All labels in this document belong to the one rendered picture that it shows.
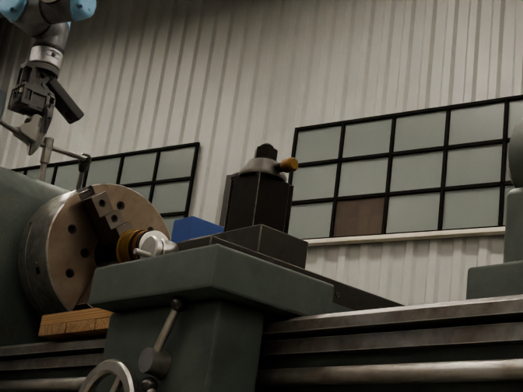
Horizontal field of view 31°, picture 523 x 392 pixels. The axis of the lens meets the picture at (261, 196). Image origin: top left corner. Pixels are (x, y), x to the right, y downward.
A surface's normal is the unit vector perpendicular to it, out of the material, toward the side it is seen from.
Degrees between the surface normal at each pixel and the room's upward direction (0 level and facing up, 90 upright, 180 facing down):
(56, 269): 90
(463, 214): 90
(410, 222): 90
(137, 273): 90
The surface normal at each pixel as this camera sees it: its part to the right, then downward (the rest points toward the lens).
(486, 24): -0.56, -0.33
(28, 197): 0.65, -0.16
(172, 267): -0.75, -0.30
